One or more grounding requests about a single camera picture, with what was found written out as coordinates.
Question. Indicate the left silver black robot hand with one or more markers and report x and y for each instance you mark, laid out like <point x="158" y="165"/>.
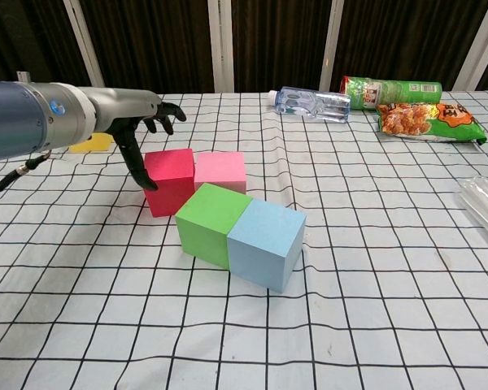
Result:
<point x="122" y="107"/>

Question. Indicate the yellow foam cube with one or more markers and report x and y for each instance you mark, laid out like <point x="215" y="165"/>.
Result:
<point x="92" y="143"/>

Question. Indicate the red foam cube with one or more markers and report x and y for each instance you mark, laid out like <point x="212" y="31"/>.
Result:
<point x="168" y="183"/>

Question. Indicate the pink foam cube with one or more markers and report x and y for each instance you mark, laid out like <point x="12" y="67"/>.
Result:
<point x="221" y="170"/>

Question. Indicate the green foam cube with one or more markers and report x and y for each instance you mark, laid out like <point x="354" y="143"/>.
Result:
<point x="205" y="227"/>

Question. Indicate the light blue foam cube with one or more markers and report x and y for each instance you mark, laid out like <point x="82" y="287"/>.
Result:
<point x="264" y="248"/>

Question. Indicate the dark brown curtain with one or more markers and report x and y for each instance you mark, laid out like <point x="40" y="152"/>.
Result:
<point x="158" y="40"/>

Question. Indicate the clear plastic water bottle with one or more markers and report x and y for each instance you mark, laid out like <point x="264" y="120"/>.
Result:
<point x="309" y="105"/>

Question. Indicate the green chips can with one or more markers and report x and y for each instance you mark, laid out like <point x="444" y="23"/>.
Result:
<point x="398" y="91"/>

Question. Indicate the white black checkered tablecloth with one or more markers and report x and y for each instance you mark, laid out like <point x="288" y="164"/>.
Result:
<point x="309" y="317"/>

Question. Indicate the green orange snack bag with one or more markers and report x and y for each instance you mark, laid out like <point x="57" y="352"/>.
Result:
<point x="427" y="122"/>

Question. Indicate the clear plastic straw pack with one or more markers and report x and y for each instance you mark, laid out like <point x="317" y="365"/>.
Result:
<point x="486" y="203"/>

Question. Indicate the white metal frame post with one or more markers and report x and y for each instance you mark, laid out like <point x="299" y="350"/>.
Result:
<point x="477" y="44"/>
<point x="331" y="44"/>
<point x="85" y="44"/>
<point x="220" y="44"/>

